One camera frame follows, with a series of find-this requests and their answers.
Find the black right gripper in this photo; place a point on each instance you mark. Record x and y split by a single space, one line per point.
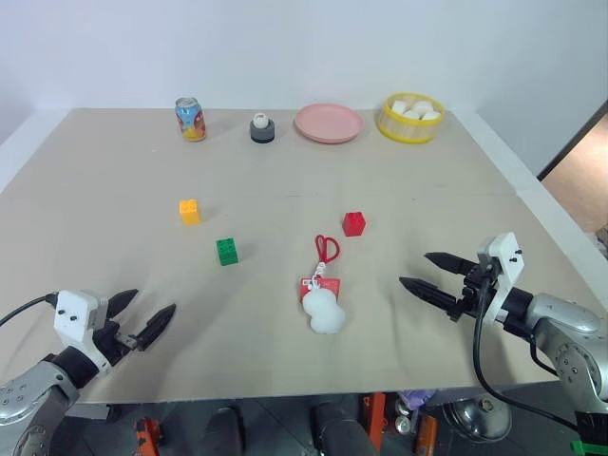
472 294

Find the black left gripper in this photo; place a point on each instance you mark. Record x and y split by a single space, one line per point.
111 339

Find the green toy brick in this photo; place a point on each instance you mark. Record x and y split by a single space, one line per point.
227 252

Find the yellow toy brick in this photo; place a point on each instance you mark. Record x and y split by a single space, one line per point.
190 214

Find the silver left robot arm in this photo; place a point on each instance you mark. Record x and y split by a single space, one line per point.
28 394

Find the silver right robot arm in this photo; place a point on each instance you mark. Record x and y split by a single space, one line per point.
565 323

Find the red toy brick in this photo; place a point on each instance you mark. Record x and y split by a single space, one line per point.
353 225

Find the red paper tag card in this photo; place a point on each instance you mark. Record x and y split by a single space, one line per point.
332 284

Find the orange clamp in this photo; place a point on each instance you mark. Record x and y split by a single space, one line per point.
148 434

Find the purple crumpled bag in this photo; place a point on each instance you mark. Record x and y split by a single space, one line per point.
415 399

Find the dark rounded shape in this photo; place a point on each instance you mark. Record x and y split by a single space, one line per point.
223 432
337 430

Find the silver metal dome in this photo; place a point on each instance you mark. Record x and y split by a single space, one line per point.
475 418

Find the yellow rimmed wooden basket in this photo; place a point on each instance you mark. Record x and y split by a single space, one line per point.
408 130

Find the orange black tool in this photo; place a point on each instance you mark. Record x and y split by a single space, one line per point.
426 437

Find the white foam cube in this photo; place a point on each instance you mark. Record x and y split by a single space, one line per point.
425 106
401 105
412 115
430 116

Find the pink plastic plate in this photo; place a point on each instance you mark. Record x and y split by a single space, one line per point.
328 122

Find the blue peach drink can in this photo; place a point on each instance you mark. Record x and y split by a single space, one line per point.
191 121

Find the green plastic part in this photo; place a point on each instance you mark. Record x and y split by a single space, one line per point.
586 449

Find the small white bottle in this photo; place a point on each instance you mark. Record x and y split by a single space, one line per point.
260 120

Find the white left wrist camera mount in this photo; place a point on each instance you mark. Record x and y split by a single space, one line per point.
73 309

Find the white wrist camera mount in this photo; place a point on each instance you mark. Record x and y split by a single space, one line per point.
73 309
506 256

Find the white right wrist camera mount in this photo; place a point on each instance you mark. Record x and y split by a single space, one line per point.
506 256

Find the orange upright post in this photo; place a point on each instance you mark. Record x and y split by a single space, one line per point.
375 420

